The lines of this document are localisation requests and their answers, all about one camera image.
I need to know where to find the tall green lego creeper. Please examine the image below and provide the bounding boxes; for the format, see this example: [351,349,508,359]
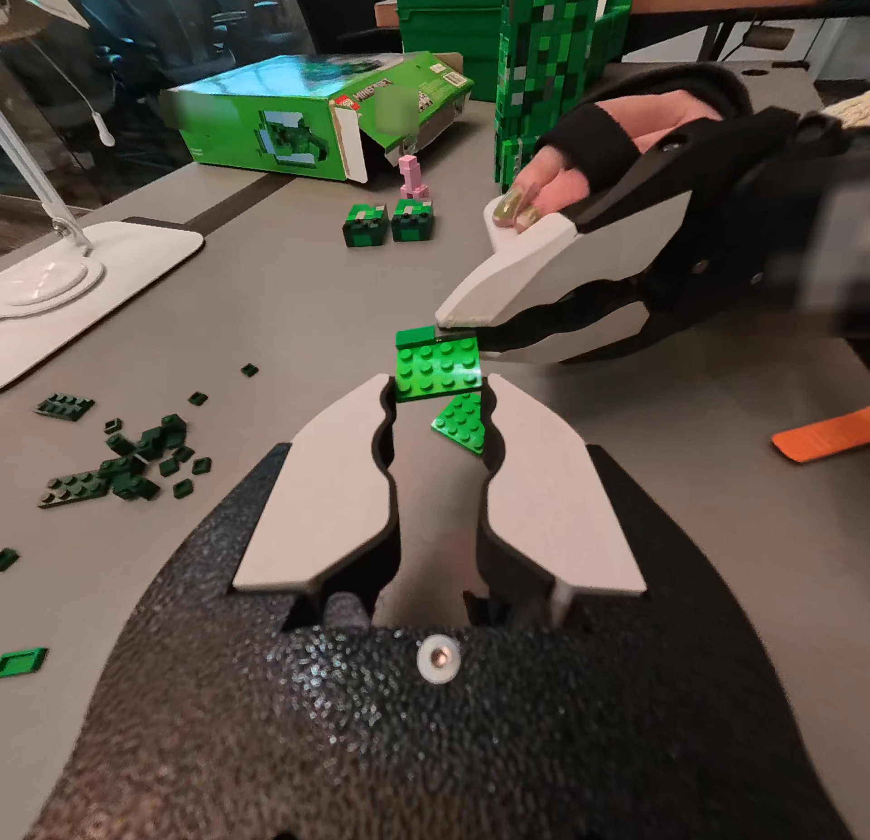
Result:
[495,0,634,192]

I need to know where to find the pile of dark green pieces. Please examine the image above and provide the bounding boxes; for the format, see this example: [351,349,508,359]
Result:
[0,361,259,572]

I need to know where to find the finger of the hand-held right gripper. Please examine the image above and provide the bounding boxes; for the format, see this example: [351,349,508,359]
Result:
[479,299,652,367]
[435,191,694,330]

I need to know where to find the black office chair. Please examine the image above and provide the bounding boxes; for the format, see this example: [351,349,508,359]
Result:
[282,0,402,56]

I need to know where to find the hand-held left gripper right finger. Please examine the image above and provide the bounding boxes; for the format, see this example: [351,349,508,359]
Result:
[476,374,648,627]

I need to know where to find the green plastic bin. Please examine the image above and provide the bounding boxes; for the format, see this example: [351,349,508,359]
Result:
[393,0,507,103]

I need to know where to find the person's right forearm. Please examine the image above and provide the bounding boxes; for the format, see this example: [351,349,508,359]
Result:
[819,89,870,133]

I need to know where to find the orange lego brick separator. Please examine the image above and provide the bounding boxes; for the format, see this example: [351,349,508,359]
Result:
[771,408,870,464]

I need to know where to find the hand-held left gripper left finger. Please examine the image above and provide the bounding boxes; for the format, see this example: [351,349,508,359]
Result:
[232,372,401,627]

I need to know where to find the green lego build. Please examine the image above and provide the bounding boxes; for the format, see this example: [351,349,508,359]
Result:
[342,203,388,248]
[391,198,436,243]

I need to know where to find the person's right hand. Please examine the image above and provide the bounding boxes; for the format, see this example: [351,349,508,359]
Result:
[502,86,725,235]

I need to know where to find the dark green long lego plate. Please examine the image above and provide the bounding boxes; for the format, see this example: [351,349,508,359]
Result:
[39,473,113,509]

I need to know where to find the green lego set box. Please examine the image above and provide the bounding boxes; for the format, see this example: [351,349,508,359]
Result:
[159,52,474,185]

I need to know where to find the dark green short lego plate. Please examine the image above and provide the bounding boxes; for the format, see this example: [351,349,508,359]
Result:
[34,393,96,421]

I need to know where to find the white book stand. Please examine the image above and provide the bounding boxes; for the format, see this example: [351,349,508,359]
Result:
[0,0,205,391]

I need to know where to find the bright green square lego plate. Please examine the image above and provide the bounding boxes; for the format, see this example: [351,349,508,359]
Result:
[431,391,488,457]
[394,333,485,404]

